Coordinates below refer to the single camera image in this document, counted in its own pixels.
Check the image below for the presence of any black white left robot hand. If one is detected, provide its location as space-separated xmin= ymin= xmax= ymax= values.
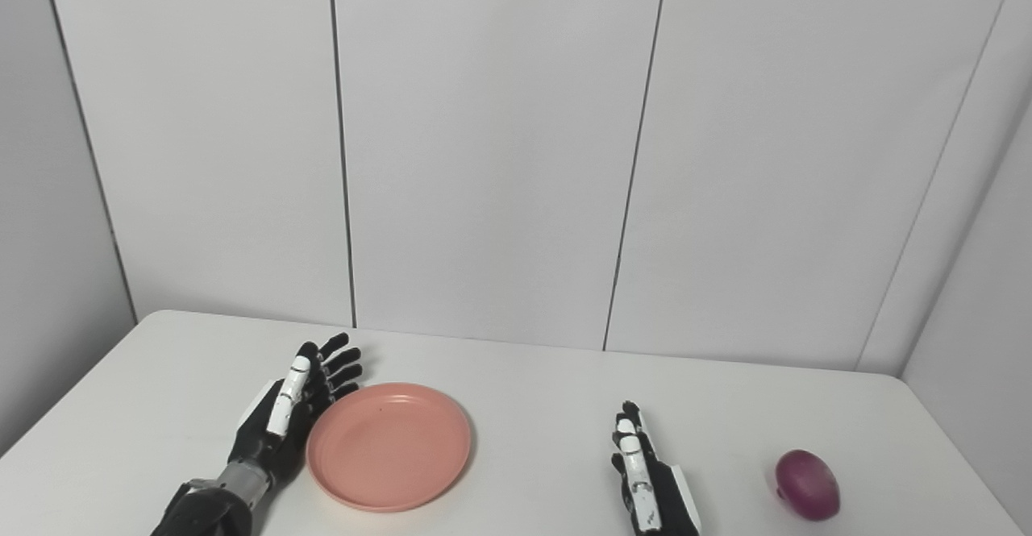
xmin=228 ymin=332 xmax=364 ymax=490

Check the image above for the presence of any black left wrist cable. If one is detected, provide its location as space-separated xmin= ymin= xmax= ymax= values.
xmin=164 ymin=480 xmax=196 ymax=525

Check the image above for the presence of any pink round plate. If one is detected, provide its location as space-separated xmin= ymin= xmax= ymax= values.
xmin=306 ymin=383 xmax=473 ymax=513

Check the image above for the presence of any purple red onion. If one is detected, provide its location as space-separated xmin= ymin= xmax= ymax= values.
xmin=775 ymin=450 xmax=842 ymax=521

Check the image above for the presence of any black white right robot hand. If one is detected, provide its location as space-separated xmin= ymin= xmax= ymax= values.
xmin=610 ymin=401 xmax=702 ymax=536

